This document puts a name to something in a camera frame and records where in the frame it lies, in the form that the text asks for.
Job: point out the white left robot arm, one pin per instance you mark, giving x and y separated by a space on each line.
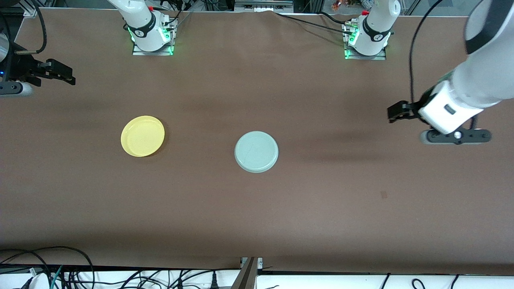
375 28

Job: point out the aluminium frame profile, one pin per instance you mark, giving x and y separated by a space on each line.
247 277

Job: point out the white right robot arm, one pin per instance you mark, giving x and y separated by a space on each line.
140 20

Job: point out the yellow round plate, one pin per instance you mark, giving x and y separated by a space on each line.
142 136

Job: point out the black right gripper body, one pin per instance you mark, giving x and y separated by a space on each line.
23 65

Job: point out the metal corner bracket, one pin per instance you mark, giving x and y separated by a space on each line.
31 10

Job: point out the pale green round plate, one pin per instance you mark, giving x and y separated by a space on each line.
257 152

